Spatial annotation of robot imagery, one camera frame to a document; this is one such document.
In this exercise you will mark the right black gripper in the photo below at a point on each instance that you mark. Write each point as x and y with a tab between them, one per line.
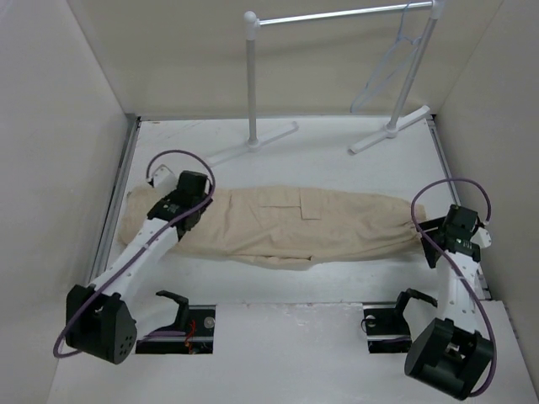
434	223

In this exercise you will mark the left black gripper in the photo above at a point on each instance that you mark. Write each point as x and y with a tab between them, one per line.
167	198

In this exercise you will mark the beige trousers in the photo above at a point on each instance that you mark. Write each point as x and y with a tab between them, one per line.
292	227

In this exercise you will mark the light blue wire hanger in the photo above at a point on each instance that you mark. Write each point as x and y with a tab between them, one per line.
396	58

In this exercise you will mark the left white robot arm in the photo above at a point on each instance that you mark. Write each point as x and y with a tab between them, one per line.
100	318

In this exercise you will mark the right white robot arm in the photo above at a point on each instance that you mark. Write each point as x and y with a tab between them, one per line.
450	354

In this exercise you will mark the white clothes rack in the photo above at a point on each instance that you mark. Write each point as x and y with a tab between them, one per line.
397	123

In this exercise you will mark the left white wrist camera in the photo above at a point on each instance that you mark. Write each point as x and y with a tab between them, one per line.
163	180

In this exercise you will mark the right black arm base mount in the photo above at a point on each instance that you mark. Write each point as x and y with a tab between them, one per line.
384	324

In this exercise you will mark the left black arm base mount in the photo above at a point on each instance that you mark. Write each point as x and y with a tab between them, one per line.
175	326

